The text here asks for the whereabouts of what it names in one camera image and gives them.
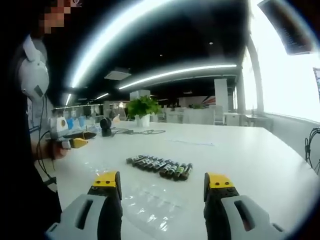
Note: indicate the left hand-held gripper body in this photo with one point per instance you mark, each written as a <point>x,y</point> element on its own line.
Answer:
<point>58,128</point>

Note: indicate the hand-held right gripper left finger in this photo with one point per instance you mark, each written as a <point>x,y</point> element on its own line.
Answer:
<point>75,217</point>

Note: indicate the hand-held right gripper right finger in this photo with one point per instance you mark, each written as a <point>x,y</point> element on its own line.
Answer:
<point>250,220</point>

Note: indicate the clear plastic bag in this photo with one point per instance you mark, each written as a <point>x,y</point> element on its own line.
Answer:
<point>140,200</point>

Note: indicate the row of brown medicine bottles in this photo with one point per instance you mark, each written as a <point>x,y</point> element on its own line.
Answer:
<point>160,166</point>

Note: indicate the person's left hand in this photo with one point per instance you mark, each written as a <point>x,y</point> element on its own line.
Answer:
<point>55,152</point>

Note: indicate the black round desk device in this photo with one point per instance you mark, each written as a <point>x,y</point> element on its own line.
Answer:
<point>106,126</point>

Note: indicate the white chest-worn device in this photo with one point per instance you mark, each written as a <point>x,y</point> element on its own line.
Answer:
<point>33,72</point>

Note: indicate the person in dark clothes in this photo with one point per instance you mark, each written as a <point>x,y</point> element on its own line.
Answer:
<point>15,175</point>

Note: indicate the green plant in white pot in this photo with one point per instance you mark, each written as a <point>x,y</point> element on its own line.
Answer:
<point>143,107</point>

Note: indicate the ceiling air conditioner unit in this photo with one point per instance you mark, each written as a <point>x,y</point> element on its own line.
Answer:
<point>117,74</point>

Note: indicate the long ceiling light strip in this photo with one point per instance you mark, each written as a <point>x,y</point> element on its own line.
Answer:
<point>105,42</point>
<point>175,73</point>

